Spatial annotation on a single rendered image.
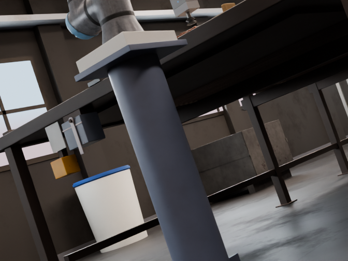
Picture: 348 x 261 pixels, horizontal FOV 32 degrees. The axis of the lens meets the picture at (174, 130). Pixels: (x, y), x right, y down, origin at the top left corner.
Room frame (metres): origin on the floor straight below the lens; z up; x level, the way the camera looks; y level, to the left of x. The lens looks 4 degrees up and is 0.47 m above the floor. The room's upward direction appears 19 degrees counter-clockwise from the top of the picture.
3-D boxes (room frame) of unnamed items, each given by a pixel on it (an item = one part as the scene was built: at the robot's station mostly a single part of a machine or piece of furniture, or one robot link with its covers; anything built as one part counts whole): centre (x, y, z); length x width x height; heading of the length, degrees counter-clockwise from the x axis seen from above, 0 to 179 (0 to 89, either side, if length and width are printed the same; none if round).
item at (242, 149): (7.18, -0.59, 0.34); 1.01 x 0.80 x 0.67; 49
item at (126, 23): (1.95, 0.05, 0.96); 0.15 x 0.15 x 0.10
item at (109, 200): (5.91, 0.81, 0.35); 0.58 x 0.57 x 0.70; 49
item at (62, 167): (2.70, 0.50, 0.74); 0.09 x 0.08 x 0.24; 48
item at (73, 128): (2.59, 0.37, 0.77); 0.14 x 0.11 x 0.18; 48
